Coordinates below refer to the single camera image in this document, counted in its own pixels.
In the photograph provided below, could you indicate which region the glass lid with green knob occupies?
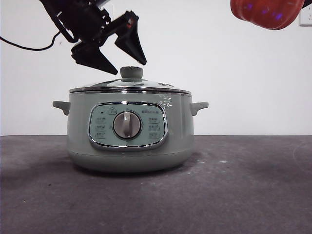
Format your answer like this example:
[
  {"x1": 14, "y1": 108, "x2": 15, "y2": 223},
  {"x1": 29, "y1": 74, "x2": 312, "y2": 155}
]
[{"x1": 69, "y1": 66, "x2": 193, "y2": 95}]

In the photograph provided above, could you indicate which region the orange toy pumpkin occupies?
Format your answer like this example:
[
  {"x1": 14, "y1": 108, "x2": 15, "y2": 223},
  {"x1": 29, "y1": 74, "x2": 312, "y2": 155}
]
[{"x1": 230, "y1": 0, "x2": 306, "y2": 31}]

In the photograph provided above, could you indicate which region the pale green electric cooking pot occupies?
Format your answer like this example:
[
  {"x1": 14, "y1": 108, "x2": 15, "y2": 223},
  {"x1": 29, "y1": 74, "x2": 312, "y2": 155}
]
[{"x1": 52, "y1": 91, "x2": 209, "y2": 174}]

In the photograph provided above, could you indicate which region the thin black cable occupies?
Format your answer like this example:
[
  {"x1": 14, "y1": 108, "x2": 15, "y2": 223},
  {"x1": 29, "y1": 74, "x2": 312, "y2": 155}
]
[{"x1": 0, "y1": 30, "x2": 61, "y2": 52}]

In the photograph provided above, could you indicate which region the white wall socket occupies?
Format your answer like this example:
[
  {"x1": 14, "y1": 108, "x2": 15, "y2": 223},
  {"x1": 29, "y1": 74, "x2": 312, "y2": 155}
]
[{"x1": 299, "y1": 10, "x2": 312, "y2": 26}]

